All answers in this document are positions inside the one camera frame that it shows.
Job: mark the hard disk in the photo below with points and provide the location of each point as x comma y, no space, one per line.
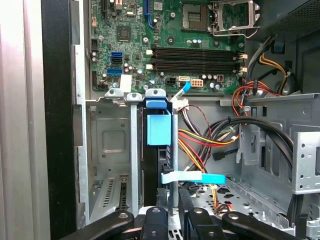
158,130

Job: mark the black expansion slot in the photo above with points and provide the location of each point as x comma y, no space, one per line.
105,10

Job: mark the blue expansion slot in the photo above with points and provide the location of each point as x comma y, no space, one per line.
149,17

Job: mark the black RAM slot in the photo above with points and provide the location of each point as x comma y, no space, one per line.
195,55
195,48
195,62
195,68

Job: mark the grey power supply unit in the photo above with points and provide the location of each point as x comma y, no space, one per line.
295,15

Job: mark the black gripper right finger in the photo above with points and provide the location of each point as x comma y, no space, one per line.
200,225

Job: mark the green motherboard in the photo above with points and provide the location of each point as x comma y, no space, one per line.
175,37

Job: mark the CPU socket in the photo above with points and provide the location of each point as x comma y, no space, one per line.
193,16

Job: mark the silver drive cage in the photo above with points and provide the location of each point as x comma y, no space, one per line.
307,162

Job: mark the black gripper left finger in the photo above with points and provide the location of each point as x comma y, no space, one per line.
155,225

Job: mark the black and silver PC case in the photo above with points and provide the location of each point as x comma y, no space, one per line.
60,100

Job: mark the metal socket cover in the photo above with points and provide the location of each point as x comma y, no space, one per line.
235,28

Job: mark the silver disk bay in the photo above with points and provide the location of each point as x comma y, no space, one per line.
112,140

